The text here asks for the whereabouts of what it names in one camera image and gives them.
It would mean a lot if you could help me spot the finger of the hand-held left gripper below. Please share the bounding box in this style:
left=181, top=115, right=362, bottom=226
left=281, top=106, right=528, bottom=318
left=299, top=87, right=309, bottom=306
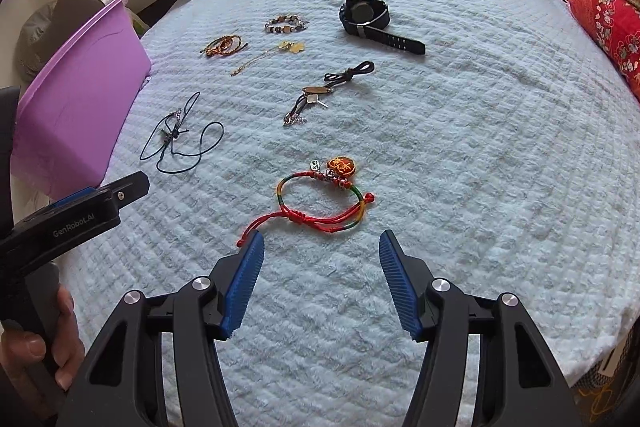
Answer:
left=48, top=171, right=151, bottom=211

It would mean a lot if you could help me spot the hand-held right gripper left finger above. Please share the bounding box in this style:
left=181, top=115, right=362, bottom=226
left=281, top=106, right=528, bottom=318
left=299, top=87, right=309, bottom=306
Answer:
left=55, top=231, right=266, bottom=427

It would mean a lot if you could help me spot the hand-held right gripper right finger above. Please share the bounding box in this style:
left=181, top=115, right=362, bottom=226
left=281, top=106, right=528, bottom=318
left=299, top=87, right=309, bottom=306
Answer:
left=378, top=230, right=588, bottom=427

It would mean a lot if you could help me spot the thin black cord necklace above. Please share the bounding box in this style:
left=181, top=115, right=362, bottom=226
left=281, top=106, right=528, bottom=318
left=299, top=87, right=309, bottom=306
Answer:
left=140, top=92, right=225, bottom=172

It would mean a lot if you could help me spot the purple plastic bin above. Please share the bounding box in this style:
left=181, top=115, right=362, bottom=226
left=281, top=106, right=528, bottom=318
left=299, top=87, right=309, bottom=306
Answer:
left=10, top=0, right=152, bottom=202

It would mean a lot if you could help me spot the red tassel charm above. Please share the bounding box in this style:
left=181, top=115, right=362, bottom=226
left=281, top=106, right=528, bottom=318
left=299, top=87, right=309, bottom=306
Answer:
left=237, top=154, right=377, bottom=249

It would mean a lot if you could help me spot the orange braided bracelet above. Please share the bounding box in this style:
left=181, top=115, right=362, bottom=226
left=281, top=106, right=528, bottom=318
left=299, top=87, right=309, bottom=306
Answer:
left=201, top=35, right=249, bottom=58

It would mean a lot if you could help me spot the black cord wooden pendant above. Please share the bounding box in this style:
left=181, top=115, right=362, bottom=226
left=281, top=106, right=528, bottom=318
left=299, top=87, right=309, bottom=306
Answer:
left=283, top=61, right=376, bottom=126

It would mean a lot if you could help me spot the black wrist watch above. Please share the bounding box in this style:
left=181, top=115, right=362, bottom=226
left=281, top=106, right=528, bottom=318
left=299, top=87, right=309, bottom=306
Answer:
left=338, top=0, right=427, bottom=56

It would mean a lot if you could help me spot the person's left hand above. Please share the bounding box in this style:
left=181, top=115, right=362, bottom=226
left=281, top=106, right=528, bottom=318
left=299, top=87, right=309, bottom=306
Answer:
left=0, top=284, right=86, bottom=427

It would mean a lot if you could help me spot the light blue blanket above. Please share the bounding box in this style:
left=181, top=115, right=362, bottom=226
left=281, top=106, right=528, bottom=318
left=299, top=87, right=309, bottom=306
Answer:
left=47, top=0, right=640, bottom=427

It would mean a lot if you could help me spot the grey checked cloth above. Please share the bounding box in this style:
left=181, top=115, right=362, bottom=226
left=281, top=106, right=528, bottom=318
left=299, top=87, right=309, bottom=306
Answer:
left=15, top=1, right=68, bottom=82

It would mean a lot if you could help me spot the beaded bracelet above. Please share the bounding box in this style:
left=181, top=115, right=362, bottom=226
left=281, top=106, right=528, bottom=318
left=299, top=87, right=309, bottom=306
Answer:
left=264, top=13, right=310, bottom=34

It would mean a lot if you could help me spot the gold pendant necklace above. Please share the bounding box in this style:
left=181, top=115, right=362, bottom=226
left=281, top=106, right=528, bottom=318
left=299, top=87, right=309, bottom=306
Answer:
left=230, top=40, right=307, bottom=76

